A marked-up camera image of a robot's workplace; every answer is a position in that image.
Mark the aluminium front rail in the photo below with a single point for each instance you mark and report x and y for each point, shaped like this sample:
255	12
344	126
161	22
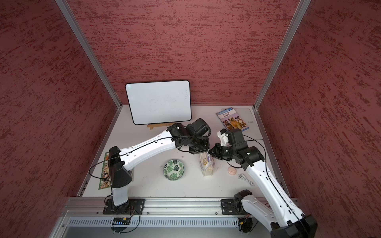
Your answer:
158	212

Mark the right corner aluminium post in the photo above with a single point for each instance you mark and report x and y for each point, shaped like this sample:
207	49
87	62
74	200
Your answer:
288	37

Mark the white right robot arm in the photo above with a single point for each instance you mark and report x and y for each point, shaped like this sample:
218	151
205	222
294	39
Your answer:
282	217

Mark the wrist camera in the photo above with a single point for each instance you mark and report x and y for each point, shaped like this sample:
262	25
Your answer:
198	128
234	138

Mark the left corner aluminium post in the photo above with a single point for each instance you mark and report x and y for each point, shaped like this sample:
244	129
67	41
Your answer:
78	32

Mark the colourful picture book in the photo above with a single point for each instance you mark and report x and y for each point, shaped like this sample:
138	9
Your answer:
104	174

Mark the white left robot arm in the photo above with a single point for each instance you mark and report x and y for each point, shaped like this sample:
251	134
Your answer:
137	154

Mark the dog picture book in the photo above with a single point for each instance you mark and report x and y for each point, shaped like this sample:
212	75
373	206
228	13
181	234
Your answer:
231	120

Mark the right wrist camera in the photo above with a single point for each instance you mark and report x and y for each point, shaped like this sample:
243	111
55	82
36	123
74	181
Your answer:
234	138

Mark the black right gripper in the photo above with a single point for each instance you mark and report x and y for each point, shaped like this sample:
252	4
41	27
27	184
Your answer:
217	153

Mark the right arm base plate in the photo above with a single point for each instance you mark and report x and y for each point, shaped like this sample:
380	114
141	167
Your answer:
232	207

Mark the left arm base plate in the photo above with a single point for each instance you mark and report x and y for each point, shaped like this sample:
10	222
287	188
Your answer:
134	206

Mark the white dry-erase board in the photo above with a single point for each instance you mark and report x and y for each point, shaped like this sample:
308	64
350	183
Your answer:
159	102

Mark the corner aluminium post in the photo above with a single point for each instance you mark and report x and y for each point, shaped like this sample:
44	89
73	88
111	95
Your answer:
288	37
78	32

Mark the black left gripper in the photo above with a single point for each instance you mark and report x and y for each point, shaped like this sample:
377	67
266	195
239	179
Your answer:
205	147

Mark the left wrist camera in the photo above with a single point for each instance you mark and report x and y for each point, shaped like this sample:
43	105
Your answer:
198	128

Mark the green leaf pattern bowl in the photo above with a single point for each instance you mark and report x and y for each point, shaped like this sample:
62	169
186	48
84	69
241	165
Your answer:
173	170

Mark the clear oats bag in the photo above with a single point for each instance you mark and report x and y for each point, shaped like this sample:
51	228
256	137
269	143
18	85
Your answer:
206	163

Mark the small wooden easel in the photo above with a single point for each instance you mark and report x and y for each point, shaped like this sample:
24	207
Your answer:
152	126

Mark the round pink lid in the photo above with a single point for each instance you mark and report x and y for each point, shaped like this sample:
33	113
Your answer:
232	171

